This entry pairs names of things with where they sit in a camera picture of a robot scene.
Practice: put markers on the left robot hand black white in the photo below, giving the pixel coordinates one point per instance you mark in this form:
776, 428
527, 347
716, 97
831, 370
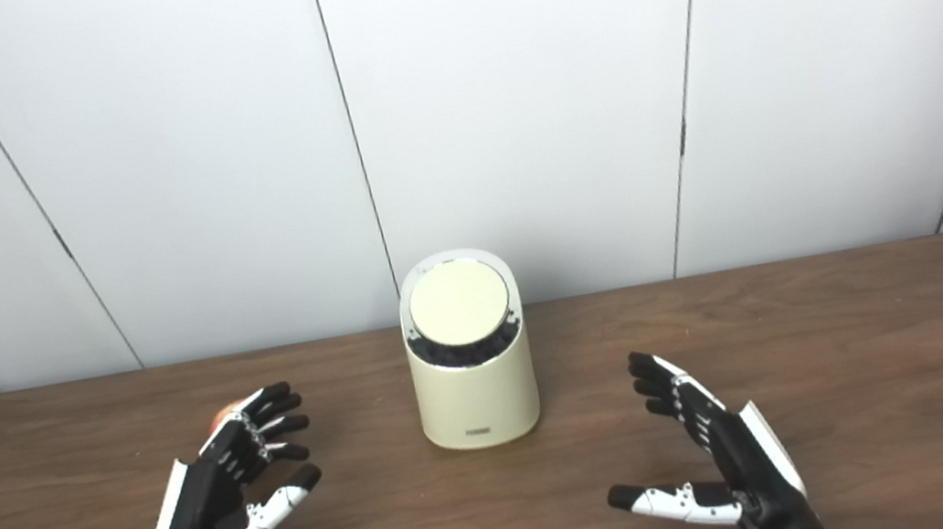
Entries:
196, 502

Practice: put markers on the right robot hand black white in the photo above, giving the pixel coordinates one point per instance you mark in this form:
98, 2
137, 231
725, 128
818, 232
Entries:
753, 465

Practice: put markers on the red apple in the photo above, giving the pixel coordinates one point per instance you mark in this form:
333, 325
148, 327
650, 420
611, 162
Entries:
223, 417

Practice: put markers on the round cream bin lid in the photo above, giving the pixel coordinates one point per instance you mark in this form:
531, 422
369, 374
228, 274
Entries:
458, 301

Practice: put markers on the cream-colored bin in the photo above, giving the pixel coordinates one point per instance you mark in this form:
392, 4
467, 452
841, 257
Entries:
476, 397

